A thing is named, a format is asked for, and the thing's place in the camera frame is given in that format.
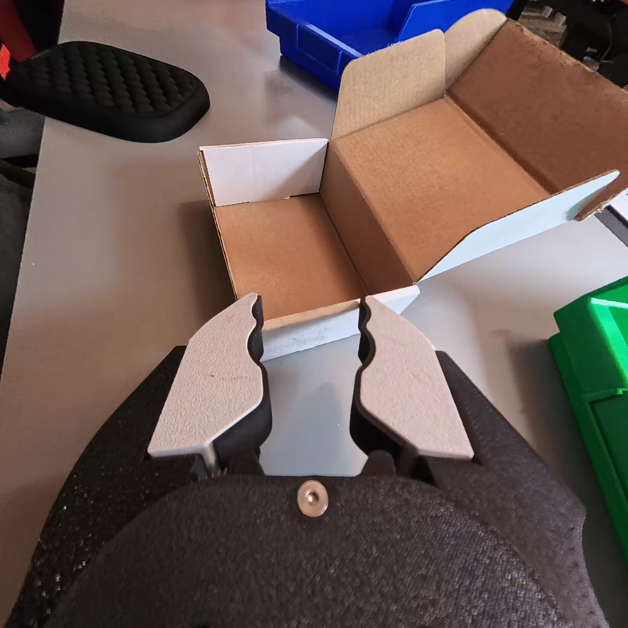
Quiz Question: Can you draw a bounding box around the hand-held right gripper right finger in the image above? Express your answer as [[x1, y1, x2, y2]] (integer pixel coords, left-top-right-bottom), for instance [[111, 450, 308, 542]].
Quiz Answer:
[[350, 296, 475, 461]]

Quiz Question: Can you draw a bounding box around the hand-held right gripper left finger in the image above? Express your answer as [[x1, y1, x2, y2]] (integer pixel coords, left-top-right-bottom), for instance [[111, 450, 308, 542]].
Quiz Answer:
[[147, 293, 273, 461]]

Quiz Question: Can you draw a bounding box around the green plastic bin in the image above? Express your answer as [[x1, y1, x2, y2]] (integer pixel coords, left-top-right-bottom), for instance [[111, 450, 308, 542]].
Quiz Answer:
[[549, 276, 628, 546]]

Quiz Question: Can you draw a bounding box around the blue plastic bin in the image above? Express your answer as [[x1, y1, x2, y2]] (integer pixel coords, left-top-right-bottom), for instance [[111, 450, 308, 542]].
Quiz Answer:
[[265, 0, 515, 92]]

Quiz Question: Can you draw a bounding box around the dark cloth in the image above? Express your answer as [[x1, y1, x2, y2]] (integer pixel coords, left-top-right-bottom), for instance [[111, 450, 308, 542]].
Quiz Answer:
[[0, 110, 45, 374]]

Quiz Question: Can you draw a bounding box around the black mesh cushion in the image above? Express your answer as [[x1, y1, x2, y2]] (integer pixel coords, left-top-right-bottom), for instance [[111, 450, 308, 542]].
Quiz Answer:
[[2, 42, 211, 144]]

